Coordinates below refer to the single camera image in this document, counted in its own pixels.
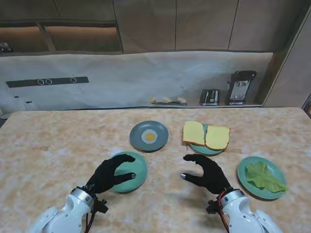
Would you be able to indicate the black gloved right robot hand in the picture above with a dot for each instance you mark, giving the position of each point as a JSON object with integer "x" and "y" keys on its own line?
{"x": 213, "y": 177}

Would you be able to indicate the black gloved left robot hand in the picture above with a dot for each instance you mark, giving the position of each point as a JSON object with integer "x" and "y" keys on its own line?
{"x": 102, "y": 177}

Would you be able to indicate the yellow bread slice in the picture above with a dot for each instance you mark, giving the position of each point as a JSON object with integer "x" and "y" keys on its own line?
{"x": 193, "y": 132}
{"x": 217, "y": 138}

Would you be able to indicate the green lettuce leaf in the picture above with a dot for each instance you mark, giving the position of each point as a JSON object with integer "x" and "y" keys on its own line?
{"x": 261, "y": 177}

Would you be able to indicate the fried egg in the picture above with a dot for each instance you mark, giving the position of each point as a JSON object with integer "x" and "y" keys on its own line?
{"x": 150, "y": 137}

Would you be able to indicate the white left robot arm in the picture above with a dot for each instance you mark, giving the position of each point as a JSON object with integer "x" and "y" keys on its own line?
{"x": 73, "y": 208}

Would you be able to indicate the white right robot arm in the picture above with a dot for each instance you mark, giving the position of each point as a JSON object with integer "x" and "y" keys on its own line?
{"x": 238, "y": 211}

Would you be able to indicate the green bread plate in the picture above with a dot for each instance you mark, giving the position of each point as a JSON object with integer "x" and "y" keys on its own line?
{"x": 201, "y": 150}

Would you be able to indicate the green lettuce plate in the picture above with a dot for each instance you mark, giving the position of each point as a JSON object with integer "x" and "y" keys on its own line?
{"x": 243, "y": 180}

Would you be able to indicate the grey plate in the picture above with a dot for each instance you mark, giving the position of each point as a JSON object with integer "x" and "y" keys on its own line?
{"x": 137, "y": 136}

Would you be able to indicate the black silver toaster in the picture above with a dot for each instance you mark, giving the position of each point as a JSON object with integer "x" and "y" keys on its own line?
{"x": 210, "y": 97}

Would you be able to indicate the yellow food piece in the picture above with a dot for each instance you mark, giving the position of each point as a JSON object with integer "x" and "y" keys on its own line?
{"x": 167, "y": 99}
{"x": 153, "y": 100}
{"x": 181, "y": 99}

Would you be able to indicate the dark cutting board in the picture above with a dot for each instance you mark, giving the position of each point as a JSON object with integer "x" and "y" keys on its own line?
{"x": 170, "y": 103}

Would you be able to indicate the black silver coffee machine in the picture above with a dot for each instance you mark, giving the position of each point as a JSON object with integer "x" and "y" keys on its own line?
{"x": 239, "y": 87}

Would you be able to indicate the small white black-topped container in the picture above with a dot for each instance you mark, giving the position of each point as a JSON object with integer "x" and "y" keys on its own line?
{"x": 29, "y": 105}

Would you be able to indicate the tall white container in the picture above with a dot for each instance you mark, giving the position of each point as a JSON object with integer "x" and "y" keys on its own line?
{"x": 17, "y": 103}

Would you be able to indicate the dark object on shelf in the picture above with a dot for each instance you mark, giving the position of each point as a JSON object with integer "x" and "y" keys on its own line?
{"x": 5, "y": 47}

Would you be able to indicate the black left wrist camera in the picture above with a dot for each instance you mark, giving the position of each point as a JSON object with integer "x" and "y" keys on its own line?
{"x": 100, "y": 206}

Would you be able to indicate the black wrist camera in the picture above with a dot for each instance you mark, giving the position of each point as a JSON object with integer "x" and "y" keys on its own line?
{"x": 212, "y": 207}
{"x": 100, "y": 206}

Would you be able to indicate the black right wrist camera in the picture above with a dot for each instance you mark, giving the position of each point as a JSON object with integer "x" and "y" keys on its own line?
{"x": 212, "y": 207}

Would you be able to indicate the black wall socket strip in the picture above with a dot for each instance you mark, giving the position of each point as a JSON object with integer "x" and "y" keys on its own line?
{"x": 24, "y": 83}

